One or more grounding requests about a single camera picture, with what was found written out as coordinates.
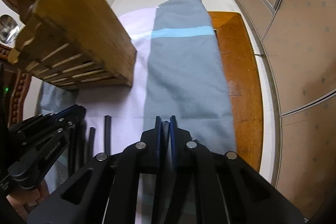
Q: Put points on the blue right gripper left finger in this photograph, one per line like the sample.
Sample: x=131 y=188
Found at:
x=157 y=130

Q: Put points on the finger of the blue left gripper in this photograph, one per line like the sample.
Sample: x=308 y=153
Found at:
x=69 y=117

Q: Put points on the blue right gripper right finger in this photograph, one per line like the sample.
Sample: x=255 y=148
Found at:
x=173 y=130

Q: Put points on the black chopstick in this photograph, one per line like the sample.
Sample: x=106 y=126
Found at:
x=91 y=141
x=107 y=134

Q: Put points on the kitchen cabinets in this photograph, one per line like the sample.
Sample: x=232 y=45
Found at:
x=294 y=46

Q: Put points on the grey striped cloth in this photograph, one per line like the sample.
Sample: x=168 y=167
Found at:
x=178 y=71

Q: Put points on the wooden utensil holder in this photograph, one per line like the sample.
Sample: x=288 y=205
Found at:
x=73 y=44

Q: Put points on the carved wooden chair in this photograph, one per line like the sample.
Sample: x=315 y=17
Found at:
x=16 y=83

